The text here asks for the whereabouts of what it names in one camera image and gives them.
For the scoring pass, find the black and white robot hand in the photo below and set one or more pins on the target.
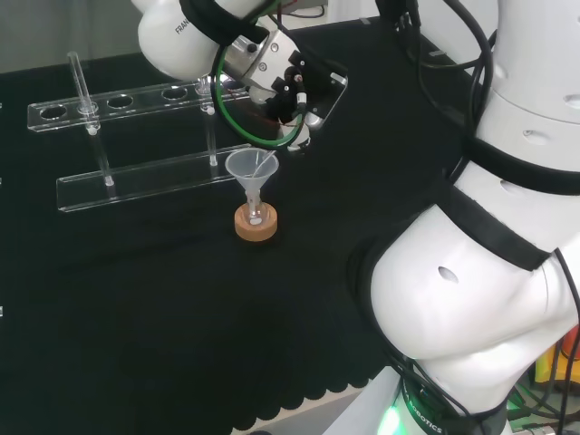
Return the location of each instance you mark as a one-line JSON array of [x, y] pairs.
[[324, 90]]

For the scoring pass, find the black bench cloth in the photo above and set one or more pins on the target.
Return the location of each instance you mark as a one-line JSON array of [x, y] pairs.
[[181, 294]]

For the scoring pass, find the yellow stop button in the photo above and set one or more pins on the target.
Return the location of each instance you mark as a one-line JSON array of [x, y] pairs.
[[559, 362]]

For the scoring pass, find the clear plastic funnel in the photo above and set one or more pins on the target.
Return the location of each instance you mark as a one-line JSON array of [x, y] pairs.
[[244, 170]]

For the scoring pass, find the glass round-bottom flask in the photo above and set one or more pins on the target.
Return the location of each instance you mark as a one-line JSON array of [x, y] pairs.
[[255, 217]]

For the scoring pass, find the clear acrylic funnel stand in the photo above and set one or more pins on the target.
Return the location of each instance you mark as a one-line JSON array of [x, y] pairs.
[[149, 176]]

